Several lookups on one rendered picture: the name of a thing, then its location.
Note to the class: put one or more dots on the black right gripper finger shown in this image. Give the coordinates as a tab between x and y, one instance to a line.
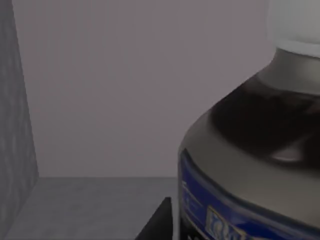
161	222

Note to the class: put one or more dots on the grey bottle with blue label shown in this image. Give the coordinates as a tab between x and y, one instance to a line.
245	155

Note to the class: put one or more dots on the grey cabinet with dark inside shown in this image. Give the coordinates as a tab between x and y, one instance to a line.
100	100

